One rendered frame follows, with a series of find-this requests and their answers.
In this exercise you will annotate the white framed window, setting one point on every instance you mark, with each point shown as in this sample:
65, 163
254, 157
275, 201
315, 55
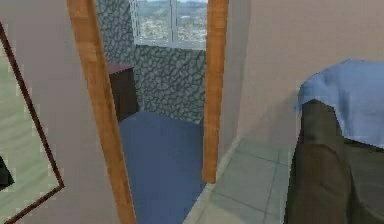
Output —
171, 23

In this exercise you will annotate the dark olive armchair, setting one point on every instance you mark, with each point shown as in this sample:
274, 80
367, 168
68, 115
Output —
326, 173

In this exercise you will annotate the blue cloth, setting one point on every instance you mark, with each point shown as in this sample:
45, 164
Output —
353, 96

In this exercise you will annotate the wooden door frame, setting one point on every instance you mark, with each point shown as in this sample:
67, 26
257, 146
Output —
100, 100

